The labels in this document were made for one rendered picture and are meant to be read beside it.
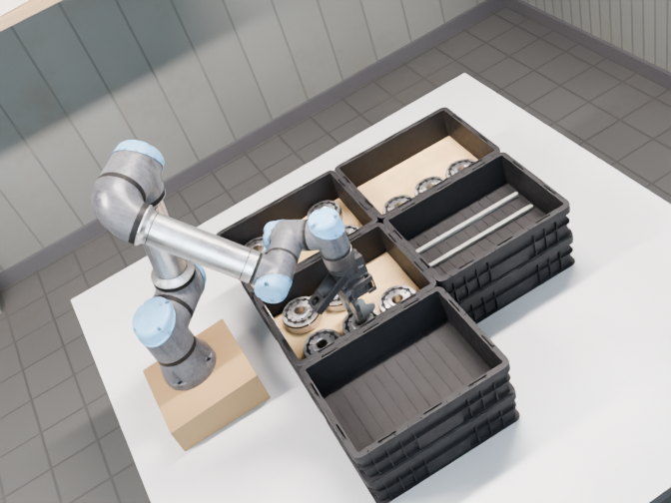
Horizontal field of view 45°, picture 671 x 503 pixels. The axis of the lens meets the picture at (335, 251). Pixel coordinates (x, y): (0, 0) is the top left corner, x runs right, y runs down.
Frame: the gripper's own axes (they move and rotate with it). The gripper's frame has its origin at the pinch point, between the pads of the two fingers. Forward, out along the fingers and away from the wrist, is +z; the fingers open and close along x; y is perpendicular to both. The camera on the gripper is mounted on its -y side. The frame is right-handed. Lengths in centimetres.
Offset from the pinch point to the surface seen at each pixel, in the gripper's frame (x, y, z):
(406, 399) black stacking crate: -27.8, -3.5, 2.0
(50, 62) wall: 217, -23, -4
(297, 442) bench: -10.5, -29.2, 14.9
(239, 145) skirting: 212, 37, 80
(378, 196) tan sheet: 36.3, 31.4, 2.1
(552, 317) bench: -25, 42, 15
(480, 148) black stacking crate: 24, 61, -4
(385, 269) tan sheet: 9.9, 16.0, 1.9
